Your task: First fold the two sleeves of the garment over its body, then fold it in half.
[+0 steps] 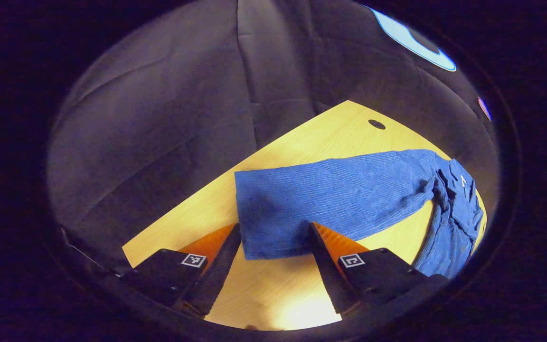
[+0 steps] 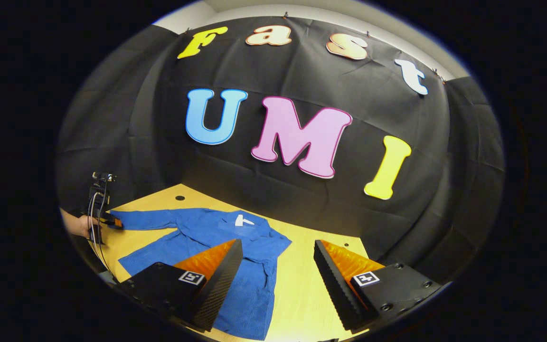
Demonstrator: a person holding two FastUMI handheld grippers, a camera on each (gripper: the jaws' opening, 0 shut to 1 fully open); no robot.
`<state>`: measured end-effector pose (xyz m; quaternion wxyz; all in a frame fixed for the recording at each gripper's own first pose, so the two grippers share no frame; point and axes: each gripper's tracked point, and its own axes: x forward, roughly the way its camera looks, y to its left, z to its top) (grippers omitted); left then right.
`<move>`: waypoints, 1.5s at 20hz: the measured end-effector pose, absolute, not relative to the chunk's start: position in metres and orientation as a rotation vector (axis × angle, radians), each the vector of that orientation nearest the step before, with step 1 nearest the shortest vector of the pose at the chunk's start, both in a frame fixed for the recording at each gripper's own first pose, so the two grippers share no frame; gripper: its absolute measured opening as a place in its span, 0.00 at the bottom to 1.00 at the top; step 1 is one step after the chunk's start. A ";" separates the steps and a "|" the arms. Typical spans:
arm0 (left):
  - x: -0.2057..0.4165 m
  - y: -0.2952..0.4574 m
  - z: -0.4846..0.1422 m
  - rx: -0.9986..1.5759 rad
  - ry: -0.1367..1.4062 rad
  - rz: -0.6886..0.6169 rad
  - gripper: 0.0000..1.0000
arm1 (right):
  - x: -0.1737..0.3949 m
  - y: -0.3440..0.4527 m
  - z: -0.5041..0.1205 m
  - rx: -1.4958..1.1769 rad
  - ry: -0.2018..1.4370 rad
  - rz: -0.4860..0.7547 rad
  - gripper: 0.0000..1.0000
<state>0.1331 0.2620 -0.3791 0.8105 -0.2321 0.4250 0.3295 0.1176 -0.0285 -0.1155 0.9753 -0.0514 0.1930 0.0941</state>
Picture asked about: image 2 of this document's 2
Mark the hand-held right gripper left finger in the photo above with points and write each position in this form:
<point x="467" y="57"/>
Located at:
<point x="216" y="289"/>

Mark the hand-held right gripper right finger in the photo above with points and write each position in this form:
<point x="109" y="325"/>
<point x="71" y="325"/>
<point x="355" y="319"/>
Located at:
<point x="335" y="289"/>

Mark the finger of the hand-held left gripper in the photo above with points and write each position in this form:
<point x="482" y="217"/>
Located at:
<point x="112" y="222"/>

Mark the black backdrop cloth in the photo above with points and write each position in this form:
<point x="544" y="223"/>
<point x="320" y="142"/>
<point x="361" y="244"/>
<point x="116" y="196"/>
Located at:
<point x="302" y="209"/>

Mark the blue shirt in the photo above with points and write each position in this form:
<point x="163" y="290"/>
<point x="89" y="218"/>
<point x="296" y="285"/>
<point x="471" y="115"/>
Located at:
<point x="254" y="285"/>

